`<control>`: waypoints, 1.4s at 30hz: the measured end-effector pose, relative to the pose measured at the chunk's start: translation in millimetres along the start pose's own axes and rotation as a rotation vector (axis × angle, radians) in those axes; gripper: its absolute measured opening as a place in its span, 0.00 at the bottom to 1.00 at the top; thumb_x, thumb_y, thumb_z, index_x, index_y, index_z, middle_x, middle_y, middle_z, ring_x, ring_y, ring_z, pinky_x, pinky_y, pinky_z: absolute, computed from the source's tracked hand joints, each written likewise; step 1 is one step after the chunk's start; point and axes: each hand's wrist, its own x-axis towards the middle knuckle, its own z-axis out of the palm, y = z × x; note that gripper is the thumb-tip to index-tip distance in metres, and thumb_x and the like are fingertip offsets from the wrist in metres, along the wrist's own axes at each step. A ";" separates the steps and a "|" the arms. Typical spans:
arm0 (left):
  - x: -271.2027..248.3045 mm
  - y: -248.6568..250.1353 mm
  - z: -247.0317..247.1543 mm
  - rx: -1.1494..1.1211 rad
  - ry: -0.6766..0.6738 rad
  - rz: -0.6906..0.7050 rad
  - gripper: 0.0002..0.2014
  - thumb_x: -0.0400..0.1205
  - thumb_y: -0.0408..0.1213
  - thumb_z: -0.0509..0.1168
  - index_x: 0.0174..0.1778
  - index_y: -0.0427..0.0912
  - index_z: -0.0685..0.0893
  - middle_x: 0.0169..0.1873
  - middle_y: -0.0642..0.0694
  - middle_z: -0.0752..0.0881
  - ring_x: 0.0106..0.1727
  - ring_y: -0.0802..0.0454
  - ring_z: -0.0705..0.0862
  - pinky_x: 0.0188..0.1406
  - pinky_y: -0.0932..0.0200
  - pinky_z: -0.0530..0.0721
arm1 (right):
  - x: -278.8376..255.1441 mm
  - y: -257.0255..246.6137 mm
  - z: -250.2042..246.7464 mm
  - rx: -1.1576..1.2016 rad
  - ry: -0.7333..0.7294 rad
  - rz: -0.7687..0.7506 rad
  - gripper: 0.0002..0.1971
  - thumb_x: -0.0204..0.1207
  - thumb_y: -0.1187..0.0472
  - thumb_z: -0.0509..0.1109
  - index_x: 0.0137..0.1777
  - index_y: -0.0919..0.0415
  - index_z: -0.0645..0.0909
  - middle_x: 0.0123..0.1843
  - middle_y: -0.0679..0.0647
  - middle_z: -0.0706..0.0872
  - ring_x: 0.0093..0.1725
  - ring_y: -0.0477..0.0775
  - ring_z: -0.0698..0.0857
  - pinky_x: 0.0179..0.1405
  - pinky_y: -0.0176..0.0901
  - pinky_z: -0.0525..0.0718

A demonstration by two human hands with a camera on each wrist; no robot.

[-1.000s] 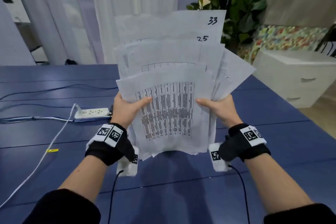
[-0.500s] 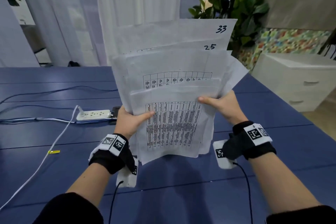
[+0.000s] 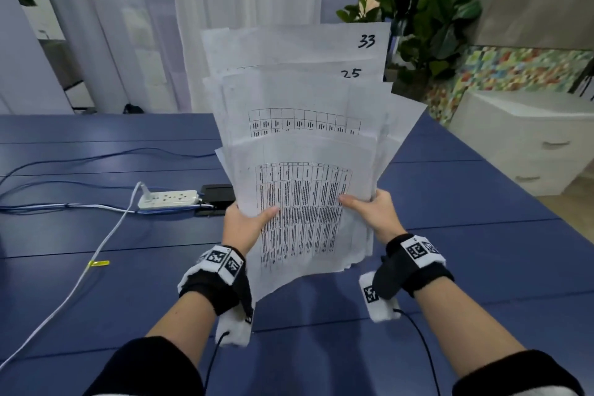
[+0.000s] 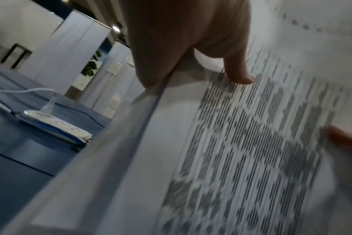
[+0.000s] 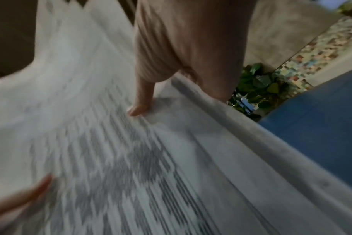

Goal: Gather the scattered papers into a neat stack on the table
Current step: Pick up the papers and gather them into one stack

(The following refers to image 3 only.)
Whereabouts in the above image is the person's left hand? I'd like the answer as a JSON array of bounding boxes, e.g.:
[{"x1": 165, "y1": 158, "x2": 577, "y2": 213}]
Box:
[{"x1": 222, "y1": 202, "x2": 281, "y2": 257}]

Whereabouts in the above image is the person's right hand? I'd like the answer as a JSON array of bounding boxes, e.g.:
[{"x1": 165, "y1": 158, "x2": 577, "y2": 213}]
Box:
[{"x1": 338, "y1": 189, "x2": 408, "y2": 246}]

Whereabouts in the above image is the gathered printed papers stack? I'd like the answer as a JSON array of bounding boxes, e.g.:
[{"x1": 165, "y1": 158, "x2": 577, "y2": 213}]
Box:
[{"x1": 200, "y1": 22, "x2": 428, "y2": 304}]

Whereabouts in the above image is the person's left forearm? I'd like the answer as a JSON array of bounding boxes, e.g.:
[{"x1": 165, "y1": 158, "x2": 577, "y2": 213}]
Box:
[{"x1": 146, "y1": 291, "x2": 219, "y2": 366}]

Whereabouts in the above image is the person's right forearm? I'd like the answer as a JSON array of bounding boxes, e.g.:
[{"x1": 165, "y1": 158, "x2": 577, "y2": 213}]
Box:
[{"x1": 413, "y1": 277, "x2": 528, "y2": 381}]

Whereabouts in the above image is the white power strip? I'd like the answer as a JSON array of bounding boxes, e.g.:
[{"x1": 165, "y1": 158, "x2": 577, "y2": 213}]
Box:
[{"x1": 137, "y1": 190, "x2": 200, "y2": 211}]

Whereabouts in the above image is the grey plant pot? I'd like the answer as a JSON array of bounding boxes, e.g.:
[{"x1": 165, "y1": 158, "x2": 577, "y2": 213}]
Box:
[{"x1": 394, "y1": 66, "x2": 446, "y2": 102}]

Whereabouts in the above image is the white drawer cabinet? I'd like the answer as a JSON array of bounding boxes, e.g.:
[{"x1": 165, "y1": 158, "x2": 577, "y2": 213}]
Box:
[{"x1": 447, "y1": 90, "x2": 594, "y2": 197}]

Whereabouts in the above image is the black fleece sleeve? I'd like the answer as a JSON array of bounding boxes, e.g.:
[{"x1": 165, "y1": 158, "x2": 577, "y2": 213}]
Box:
[
  {"x1": 83, "y1": 336, "x2": 205, "y2": 396},
  {"x1": 452, "y1": 349, "x2": 585, "y2": 396}
]

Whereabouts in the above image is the colourful patterned panel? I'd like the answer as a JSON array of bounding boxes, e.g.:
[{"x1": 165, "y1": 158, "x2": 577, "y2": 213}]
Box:
[{"x1": 424, "y1": 45, "x2": 594, "y2": 125}]

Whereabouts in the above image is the large green potted plant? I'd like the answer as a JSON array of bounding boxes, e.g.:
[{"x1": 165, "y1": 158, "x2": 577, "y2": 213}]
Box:
[{"x1": 336, "y1": 0, "x2": 483, "y2": 100}]

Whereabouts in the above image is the black desk cable box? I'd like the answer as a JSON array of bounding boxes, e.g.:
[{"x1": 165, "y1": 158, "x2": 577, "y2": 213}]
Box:
[{"x1": 194, "y1": 183, "x2": 236, "y2": 218}]

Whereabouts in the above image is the black wrist strap with markers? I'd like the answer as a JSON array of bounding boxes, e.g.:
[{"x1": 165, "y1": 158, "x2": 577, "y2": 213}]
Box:
[
  {"x1": 178, "y1": 244, "x2": 255, "y2": 317},
  {"x1": 372, "y1": 233, "x2": 455, "y2": 301}
]

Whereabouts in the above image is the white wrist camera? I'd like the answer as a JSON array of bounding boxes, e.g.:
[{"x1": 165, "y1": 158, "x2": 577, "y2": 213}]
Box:
[
  {"x1": 214, "y1": 305, "x2": 254, "y2": 348},
  {"x1": 358, "y1": 271, "x2": 402, "y2": 323}
]

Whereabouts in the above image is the white power cable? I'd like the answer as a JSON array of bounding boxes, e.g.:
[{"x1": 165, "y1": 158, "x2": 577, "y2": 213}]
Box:
[{"x1": 0, "y1": 181, "x2": 152, "y2": 371}]

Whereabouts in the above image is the blue network cable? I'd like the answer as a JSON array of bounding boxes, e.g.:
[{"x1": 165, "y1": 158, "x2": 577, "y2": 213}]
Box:
[{"x1": 0, "y1": 148, "x2": 217, "y2": 178}]

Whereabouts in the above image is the black camera cable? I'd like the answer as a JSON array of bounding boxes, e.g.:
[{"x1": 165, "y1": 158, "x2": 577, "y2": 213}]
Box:
[
  {"x1": 393, "y1": 309, "x2": 442, "y2": 396},
  {"x1": 204, "y1": 331, "x2": 231, "y2": 396}
]

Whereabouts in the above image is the blue and white cable bundle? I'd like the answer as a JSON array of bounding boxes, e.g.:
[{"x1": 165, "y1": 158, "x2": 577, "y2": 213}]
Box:
[{"x1": 0, "y1": 203, "x2": 214, "y2": 215}]

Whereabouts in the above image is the thin blue cable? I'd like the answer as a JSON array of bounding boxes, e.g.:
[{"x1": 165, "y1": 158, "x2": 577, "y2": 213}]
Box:
[{"x1": 0, "y1": 179, "x2": 140, "y2": 199}]

